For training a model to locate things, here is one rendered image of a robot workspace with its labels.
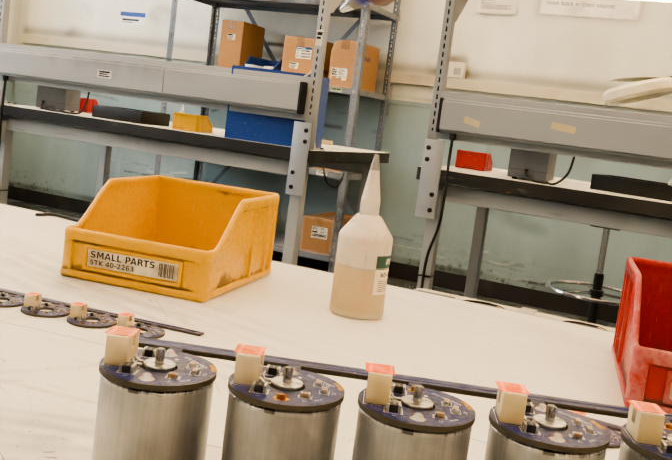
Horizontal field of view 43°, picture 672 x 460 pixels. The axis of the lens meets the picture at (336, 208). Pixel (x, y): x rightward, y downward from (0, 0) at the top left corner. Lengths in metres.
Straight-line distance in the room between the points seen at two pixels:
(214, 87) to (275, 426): 2.70
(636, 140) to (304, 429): 2.27
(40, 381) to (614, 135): 2.16
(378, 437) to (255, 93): 2.62
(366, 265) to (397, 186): 4.31
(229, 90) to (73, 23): 3.35
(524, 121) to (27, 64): 1.84
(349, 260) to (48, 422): 0.24
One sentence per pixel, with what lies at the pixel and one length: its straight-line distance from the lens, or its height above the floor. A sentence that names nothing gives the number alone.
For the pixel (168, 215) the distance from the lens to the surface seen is 0.65.
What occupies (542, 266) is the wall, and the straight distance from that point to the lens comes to 4.64.
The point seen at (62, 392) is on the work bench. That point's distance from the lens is 0.36.
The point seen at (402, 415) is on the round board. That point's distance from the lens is 0.18.
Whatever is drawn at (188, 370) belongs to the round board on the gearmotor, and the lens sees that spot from 0.19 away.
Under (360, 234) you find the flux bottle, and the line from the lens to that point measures 0.51.
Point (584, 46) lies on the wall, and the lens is 4.63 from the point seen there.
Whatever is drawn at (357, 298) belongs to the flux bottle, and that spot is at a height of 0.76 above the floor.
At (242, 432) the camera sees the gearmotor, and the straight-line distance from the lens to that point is 0.18.
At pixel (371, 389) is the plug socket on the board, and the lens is 0.18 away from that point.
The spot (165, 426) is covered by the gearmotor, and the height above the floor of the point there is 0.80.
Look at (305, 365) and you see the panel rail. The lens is 0.20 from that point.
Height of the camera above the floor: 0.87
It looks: 6 degrees down
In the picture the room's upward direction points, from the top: 7 degrees clockwise
